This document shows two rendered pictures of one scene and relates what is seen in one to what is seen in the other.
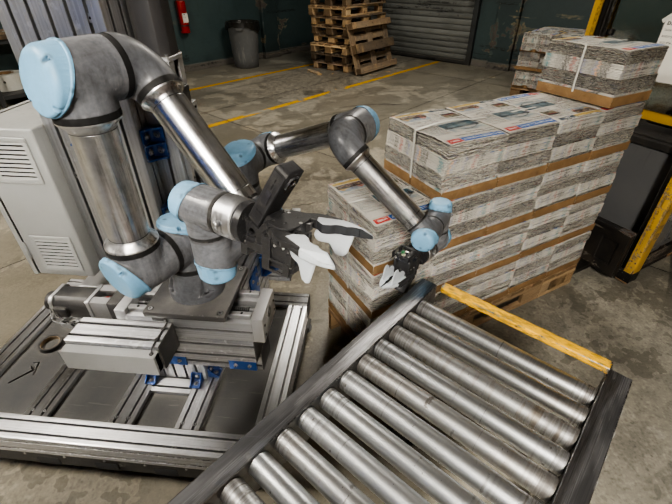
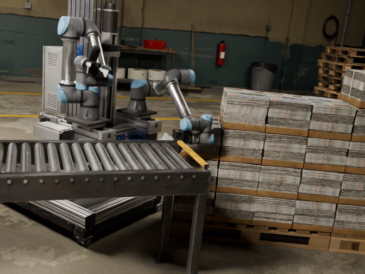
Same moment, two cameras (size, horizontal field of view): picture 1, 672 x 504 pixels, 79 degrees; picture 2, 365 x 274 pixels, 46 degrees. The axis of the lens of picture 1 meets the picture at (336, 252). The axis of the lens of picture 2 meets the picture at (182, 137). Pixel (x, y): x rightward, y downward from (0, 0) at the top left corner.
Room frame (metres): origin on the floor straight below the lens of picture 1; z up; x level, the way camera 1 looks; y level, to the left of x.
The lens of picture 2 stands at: (-1.29, -1.47, 1.51)
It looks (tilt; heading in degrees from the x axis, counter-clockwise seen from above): 15 degrees down; 28
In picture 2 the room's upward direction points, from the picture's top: 6 degrees clockwise
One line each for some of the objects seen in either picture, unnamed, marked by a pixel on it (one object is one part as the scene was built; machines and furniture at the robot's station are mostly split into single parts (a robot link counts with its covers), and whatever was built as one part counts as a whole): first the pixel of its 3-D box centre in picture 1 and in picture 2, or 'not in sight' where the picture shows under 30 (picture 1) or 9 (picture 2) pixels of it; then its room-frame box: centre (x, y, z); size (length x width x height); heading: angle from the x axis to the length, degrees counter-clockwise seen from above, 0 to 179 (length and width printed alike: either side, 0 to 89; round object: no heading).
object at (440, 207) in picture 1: (437, 217); (203, 123); (1.15, -0.33, 0.89); 0.11 x 0.08 x 0.11; 152
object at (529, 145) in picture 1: (493, 140); (283, 112); (1.71, -0.68, 0.95); 0.38 x 0.29 x 0.23; 28
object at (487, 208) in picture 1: (448, 250); (253, 180); (1.64, -0.56, 0.42); 1.17 x 0.39 x 0.83; 119
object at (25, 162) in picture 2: not in sight; (25, 160); (0.11, 0.11, 0.77); 0.47 x 0.05 x 0.05; 48
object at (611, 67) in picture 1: (560, 177); (356, 161); (1.99, -1.19, 0.65); 0.39 x 0.30 x 1.29; 29
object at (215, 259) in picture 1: (220, 248); (85, 80); (0.65, 0.22, 1.12); 0.11 x 0.08 x 0.11; 149
